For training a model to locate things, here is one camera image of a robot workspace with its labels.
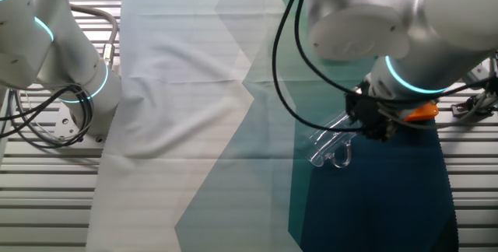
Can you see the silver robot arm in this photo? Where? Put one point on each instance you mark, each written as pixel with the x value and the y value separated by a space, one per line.
pixel 389 18

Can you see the blue green white tablecloth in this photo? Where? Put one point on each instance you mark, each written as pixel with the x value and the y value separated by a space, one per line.
pixel 194 127

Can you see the metal base plate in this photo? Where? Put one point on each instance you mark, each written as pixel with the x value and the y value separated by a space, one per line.
pixel 64 121

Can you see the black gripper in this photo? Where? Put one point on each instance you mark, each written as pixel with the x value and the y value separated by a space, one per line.
pixel 379 116

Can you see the orange box with red button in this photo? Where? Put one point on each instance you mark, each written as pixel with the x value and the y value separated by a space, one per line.
pixel 422 114

